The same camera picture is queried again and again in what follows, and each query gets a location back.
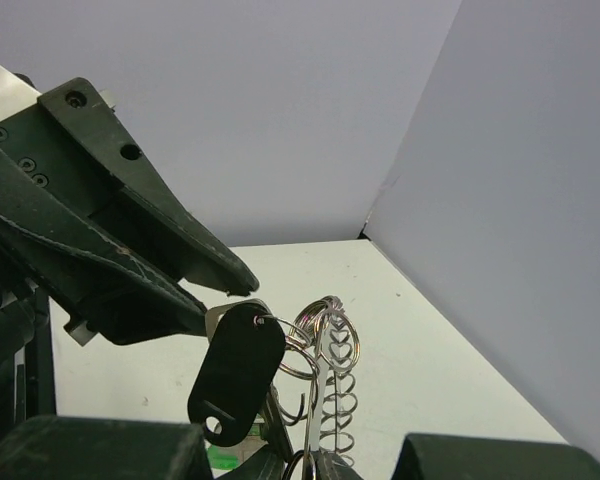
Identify black key tag with key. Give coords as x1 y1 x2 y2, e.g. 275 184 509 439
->
187 299 292 461

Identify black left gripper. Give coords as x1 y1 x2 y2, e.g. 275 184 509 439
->
0 65 259 345

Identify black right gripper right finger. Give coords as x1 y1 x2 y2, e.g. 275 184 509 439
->
392 433 600 480

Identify green key tag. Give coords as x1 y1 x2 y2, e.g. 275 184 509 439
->
207 436 265 473

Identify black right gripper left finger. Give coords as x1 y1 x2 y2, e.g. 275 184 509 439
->
0 415 213 479

